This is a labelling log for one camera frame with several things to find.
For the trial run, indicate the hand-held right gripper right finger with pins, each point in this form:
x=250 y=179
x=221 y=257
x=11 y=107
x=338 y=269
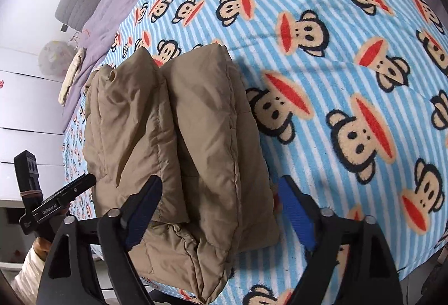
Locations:
x=297 y=214

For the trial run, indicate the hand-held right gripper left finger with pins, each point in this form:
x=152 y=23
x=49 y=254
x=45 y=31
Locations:
x=147 y=210

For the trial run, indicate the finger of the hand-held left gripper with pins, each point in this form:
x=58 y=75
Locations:
x=78 y=187

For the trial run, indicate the khaki puffer jacket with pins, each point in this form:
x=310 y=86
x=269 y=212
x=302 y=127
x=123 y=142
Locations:
x=196 y=137

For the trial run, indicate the person's left forearm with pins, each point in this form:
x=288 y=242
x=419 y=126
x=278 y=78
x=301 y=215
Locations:
x=29 y=270

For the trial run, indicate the white cabinet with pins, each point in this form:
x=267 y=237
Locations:
x=24 y=109

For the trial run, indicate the cream folded quilted cloth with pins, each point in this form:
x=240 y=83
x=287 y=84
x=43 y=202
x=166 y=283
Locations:
x=71 y=77

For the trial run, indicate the white floral fan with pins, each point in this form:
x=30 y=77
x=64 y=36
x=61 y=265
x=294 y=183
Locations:
x=56 y=58

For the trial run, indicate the monkey print striped blanket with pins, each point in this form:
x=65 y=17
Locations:
x=350 y=63

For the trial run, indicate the purple fleece duvet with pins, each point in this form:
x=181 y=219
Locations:
x=105 y=25

